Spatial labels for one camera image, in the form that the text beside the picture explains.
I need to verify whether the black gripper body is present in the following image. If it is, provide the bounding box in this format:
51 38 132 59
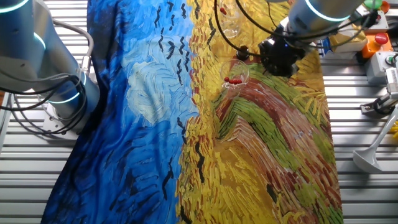
259 29 307 68

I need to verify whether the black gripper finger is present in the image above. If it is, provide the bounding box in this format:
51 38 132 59
279 60 298 78
263 63 284 77

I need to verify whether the wrist camera on silver bracket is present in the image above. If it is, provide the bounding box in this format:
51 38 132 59
348 7 380 30

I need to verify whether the grey box with green button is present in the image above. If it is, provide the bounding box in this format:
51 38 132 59
365 51 398 85

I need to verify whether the silver depth camera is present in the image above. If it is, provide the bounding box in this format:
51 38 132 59
384 67 398 101

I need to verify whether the orange box with red button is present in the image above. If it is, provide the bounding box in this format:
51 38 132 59
361 32 394 59

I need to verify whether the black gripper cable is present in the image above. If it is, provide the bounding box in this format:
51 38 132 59
234 0 374 50
213 0 262 58

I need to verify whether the clear plastic beaker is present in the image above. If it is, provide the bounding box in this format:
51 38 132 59
215 0 245 40

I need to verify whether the grey box with red button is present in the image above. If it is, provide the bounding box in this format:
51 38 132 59
356 6 389 34

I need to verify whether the yellow box with green button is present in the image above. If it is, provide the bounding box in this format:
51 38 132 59
362 0 391 13

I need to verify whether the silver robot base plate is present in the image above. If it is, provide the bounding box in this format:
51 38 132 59
42 102 82 141

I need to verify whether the dark brown bottle cap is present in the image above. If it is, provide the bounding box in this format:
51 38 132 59
236 45 251 62

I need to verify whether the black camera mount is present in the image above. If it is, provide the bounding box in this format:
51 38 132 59
360 93 398 118

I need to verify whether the white plastic funnel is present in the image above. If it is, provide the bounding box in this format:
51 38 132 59
353 105 398 174

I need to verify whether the black base cable bundle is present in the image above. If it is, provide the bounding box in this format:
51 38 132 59
0 67 90 135

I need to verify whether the blue box with yellow cloth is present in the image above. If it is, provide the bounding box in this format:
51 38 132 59
320 29 368 59

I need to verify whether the Van Gogh painting print cloth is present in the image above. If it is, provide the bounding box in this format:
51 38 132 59
40 0 345 224

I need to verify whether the clear glass dropper beaker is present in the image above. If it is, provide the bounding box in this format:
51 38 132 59
219 58 250 101

